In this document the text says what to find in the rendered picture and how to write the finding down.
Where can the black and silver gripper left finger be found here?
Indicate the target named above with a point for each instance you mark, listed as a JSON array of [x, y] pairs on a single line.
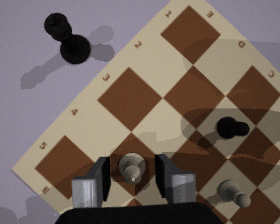
[[91, 190]]

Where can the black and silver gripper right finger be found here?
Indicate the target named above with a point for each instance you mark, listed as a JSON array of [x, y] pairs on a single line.
[[175, 185]]

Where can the brown and cream chessboard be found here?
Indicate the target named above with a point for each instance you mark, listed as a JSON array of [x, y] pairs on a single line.
[[164, 93]]

